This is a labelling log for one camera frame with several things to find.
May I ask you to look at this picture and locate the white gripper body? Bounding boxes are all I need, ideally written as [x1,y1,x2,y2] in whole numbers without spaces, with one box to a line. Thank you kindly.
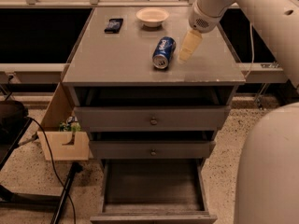
[189,2,222,34]

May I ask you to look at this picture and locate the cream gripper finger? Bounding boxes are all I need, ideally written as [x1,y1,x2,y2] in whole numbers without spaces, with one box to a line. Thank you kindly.
[178,29,203,62]

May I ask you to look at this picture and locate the blue pepsi can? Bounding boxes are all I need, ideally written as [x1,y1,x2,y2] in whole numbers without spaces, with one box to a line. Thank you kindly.
[152,36,176,69]

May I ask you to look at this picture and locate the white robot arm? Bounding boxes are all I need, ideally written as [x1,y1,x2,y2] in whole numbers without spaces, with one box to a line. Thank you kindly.
[179,0,299,224]

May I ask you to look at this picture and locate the grey drawer cabinet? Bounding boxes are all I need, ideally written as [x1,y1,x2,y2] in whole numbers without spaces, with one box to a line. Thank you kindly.
[62,6,246,161]

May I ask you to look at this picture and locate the grey middle drawer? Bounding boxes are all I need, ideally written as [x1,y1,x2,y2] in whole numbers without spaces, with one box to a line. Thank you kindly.
[89,141,216,160]

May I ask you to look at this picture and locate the grey drawer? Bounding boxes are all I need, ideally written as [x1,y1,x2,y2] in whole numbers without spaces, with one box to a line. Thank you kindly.
[89,141,216,160]
[91,159,217,224]
[74,105,230,132]

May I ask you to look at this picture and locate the grey top drawer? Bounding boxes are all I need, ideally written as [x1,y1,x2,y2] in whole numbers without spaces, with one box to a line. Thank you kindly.
[74,105,230,132]

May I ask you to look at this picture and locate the grey bottom drawer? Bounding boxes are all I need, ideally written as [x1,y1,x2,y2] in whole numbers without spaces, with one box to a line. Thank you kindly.
[91,159,217,224]

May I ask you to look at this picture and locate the white bowl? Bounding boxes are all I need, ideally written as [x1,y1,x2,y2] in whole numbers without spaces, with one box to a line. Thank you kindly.
[136,7,169,28]

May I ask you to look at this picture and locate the dark blue snack packet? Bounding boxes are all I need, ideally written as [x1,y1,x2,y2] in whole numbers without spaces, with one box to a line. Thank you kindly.
[104,18,123,34]

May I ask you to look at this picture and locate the green snack bags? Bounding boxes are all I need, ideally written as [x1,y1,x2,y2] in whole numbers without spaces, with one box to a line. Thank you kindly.
[59,116,81,133]

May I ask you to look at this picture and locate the wooden box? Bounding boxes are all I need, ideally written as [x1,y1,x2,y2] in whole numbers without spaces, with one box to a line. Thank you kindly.
[37,84,90,161]

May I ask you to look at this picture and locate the black bag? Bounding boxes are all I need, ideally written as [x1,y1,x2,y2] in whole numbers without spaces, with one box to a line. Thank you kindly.
[0,100,28,131]

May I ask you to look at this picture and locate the white cable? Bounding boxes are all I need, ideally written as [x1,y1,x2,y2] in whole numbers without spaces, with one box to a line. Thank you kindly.
[244,21,256,79]

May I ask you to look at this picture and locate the metal rail beam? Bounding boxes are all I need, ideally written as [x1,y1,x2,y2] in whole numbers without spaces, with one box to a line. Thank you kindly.
[0,63,69,84]

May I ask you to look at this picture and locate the black cable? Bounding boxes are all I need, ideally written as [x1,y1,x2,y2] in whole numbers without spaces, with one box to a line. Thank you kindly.
[27,117,78,224]

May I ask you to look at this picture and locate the black stand frame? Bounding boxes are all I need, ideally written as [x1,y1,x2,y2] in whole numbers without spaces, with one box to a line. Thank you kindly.
[0,118,82,224]

